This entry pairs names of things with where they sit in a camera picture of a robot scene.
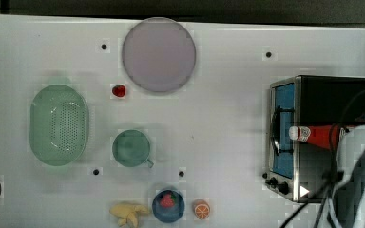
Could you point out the red ketchup bottle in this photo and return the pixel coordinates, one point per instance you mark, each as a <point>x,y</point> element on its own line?
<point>327,136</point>

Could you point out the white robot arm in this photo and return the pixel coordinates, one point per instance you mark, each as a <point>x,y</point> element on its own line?
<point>347,208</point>

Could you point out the black toaster oven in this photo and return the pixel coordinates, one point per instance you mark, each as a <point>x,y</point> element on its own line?
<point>308,116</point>

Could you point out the grey round plate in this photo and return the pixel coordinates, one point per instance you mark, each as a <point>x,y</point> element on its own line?
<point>159,55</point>

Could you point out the red toy strawberry in bowl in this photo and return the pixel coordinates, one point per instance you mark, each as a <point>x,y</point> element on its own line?
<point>168,200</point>

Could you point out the blue bowl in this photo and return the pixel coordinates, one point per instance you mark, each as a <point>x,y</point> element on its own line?
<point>168,215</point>

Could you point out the orange slice toy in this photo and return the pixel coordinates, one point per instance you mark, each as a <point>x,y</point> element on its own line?
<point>201,209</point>

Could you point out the yellow banana toy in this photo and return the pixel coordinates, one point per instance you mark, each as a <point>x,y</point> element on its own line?
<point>128,214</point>

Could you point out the green oval colander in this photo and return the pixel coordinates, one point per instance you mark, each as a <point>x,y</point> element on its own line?
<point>58,123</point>

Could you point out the green cup with handle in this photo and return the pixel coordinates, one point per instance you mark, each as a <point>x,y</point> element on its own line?
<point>132,148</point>

